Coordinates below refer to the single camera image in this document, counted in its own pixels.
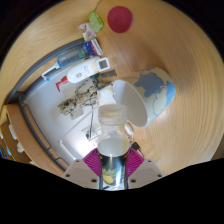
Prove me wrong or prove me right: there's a blue bottle with white nozzle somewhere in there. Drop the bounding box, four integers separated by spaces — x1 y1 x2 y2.
41 48 88 82

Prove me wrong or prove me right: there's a small white earbud case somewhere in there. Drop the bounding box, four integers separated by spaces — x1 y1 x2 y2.
124 122 135 135

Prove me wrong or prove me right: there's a clear bottle with dark label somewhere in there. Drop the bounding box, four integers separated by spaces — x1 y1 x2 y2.
96 103 131 191

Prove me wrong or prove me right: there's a white paper bag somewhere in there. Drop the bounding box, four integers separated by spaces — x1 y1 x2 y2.
96 84 116 108

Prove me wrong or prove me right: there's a small white digital thermometer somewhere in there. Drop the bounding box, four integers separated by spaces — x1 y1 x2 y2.
95 56 111 72

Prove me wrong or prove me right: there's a small black charger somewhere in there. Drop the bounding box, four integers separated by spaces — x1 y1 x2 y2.
130 141 144 158

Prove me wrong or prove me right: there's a white mug with blue print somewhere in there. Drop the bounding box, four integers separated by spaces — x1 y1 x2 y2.
111 65 176 129

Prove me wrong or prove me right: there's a wooden wardrobe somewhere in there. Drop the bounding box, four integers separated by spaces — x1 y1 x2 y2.
0 0 101 104

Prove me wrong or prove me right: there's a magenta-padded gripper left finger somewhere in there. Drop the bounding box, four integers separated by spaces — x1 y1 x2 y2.
61 148 102 190

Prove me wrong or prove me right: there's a pink and white packet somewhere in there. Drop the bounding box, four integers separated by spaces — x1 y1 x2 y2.
77 22 98 43

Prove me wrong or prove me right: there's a flat round red coaster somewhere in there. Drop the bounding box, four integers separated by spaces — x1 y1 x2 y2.
106 5 134 34

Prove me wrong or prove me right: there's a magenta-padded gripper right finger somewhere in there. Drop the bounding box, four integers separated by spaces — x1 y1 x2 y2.
125 147 164 190

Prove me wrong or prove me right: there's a black ruler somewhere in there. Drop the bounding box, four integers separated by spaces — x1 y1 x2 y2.
99 69 118 80

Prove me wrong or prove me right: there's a grey metal frame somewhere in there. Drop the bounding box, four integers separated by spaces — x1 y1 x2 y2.
4 38 86 173

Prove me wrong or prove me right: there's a white lotion bottle red pump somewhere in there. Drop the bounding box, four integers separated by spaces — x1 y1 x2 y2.
55 59 101 93

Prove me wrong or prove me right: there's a blue and red packet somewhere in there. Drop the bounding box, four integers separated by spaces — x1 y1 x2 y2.
81 38 104 58

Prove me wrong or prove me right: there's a green wipes packet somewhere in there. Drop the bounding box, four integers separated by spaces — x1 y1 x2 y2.
87 11 105 33

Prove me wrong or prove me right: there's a brown tree creature figurine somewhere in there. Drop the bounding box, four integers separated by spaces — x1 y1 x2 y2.
57 78 101 118

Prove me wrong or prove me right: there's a wooden shelf unit with items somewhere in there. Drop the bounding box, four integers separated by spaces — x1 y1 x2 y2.
0 103 38 166

